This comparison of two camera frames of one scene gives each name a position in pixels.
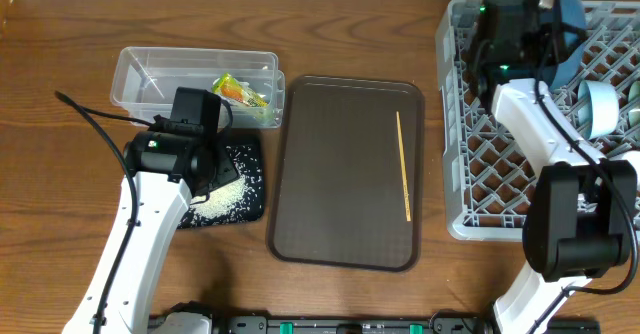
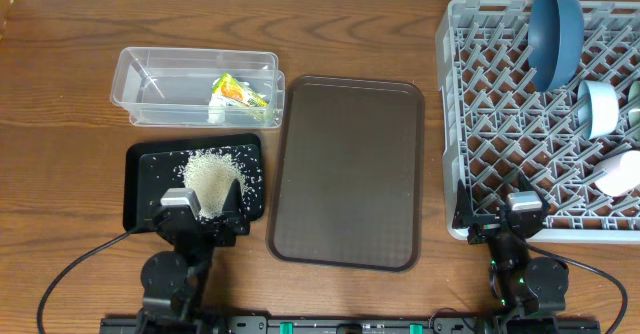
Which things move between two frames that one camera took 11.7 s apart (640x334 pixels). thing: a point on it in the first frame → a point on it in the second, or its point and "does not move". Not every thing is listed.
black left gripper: x=227 y=172 → x=234 y=221
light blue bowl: x=598 y=109 does not move
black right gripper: x=553 y=52 → x=465 y=219
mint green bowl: x=634 y=94 does not move
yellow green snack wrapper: x=229 y=86 does not move
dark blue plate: x=568 y=14 does not move
